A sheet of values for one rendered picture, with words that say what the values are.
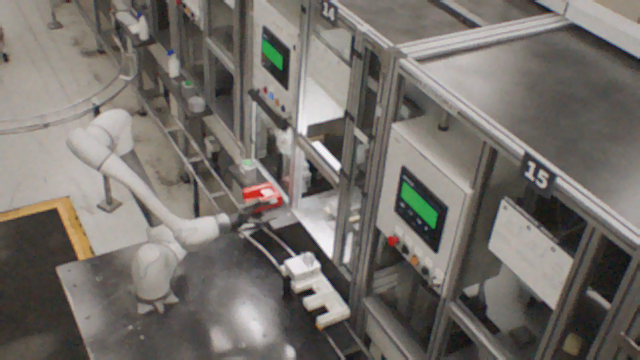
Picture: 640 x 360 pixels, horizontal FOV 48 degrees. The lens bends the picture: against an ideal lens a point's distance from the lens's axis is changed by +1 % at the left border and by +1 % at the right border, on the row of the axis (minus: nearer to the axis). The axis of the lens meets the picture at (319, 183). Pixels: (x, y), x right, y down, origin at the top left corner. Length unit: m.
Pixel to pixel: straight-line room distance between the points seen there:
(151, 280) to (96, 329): 0.31
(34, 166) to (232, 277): 2.38
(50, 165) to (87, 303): 2.18
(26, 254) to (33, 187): 0.69
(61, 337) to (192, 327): 1.13
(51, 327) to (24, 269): 0.51
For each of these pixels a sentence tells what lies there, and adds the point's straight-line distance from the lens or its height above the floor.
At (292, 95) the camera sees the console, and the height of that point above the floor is 1.53.
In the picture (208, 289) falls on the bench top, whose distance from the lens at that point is 3.36.
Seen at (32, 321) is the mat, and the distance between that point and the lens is 4.29.
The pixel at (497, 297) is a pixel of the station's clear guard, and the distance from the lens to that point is 2.31.
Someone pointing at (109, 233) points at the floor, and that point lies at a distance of 4.74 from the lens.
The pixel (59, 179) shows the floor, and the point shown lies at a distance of 5.25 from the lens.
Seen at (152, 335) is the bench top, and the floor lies 0.68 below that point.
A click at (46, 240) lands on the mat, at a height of 0.01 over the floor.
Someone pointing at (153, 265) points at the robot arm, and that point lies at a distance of 3.14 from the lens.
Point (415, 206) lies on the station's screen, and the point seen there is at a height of 1.61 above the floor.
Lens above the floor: 3.09
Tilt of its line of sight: 37 degrees down
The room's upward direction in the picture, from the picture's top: 5 degrees clockwise
